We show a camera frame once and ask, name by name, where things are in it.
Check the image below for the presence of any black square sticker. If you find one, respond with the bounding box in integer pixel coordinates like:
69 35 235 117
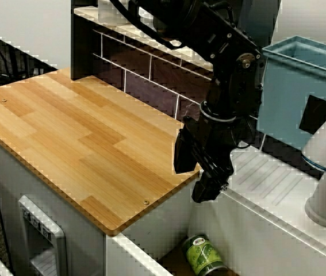
298 94 326 135

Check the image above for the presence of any green printed can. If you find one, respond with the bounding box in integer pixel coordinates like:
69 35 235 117
181 233 228 276

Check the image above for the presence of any black upright panel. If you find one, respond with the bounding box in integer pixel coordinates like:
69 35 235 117
236 0 282 49

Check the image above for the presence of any wooden countertop panel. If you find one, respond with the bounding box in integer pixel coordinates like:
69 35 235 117
0 67 204 237

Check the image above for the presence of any blue plastic bin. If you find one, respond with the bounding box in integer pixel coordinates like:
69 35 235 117
256 34 326 150

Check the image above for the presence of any grey dispenser panel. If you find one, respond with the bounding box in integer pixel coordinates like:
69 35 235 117
17 194 67 276

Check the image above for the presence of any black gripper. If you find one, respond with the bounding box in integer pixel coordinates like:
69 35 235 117
173 110 250 204

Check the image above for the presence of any white toy sink unit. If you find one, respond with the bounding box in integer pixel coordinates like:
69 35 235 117
103 140 326 276

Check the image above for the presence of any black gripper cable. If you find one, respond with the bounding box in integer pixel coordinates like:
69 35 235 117
236 116 257 150

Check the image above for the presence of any white kitchen cabinet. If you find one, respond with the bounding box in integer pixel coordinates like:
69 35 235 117
0 132 106 276

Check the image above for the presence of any dark tile backsplash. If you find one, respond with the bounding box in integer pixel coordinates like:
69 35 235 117
70 0 215 121

